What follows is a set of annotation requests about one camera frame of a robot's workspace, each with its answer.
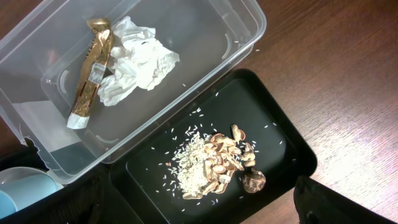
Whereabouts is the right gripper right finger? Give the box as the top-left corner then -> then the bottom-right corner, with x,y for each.
294,176 -> 395,224

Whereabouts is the gold snack wrapper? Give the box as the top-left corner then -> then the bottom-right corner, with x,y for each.
67,18 -> 114,129

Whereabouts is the round black tray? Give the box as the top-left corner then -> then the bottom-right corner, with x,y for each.
1,146 -> 49,171

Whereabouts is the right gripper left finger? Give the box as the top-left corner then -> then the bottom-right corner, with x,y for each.
1,166 -> 142,224

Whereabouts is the black rectangular tray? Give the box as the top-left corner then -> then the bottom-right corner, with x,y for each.
109,69 -> 317,223

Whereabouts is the grey plate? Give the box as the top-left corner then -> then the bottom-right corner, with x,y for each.
1,167 -> 63,194

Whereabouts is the food scraps and rice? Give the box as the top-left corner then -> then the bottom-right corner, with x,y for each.
146,90 -> 296,214

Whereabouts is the blue cup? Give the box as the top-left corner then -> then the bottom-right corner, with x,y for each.
1,174 -> 57,218

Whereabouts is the clear plastic bin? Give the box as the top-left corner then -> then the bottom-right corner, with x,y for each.
1,0 -> 267,184

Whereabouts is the white tissue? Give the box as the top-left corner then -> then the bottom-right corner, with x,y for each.
98,16 -> 180,106

